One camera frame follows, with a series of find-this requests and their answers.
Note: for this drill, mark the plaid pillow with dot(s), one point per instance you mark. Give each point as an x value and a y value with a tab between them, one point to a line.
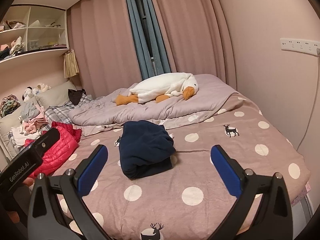
60	111

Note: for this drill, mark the white wall shelf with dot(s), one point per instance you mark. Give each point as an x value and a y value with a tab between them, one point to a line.
45	52

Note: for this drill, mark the person's left hand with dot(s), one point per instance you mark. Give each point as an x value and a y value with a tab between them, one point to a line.
28	181

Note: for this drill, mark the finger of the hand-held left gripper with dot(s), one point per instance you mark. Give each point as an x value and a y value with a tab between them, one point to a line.
47	141

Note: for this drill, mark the pile of pastel clothes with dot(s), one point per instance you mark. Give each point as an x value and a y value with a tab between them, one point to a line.
32	122

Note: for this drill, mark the beige fringed hanging cloth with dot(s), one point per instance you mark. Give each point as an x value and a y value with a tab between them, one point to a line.
71	65

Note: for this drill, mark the navy fleece jacket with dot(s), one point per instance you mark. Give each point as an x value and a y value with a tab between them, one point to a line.
145	145

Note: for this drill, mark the pink curtain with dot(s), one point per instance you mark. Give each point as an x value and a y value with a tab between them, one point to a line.
105	42
195	30

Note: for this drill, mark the black and white plush toy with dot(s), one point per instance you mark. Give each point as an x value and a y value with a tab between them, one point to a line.
28	93

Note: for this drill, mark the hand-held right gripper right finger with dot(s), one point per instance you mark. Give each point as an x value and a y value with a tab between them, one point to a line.
225	170

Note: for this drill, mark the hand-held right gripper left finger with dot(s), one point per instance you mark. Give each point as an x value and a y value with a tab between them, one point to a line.
92	170

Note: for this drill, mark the floral cloth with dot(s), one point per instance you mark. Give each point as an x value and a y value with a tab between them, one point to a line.
10	105

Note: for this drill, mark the white goose plush toy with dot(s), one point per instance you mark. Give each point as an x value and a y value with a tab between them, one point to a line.
162	85

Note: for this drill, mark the blue curtain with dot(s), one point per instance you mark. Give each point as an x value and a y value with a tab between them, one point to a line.
145	30

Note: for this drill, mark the lilac quilt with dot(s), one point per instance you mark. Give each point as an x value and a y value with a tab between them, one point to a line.
150	112

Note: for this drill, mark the black cloth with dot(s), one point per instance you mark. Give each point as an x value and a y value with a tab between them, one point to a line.
76	96

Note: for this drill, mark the cream crumpled cloth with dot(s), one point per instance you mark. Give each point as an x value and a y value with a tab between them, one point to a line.
17	45

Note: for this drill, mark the red puffer jacket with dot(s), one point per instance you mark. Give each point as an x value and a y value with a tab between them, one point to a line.
60	145

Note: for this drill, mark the white power strip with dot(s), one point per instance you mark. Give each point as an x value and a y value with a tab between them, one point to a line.
300	45

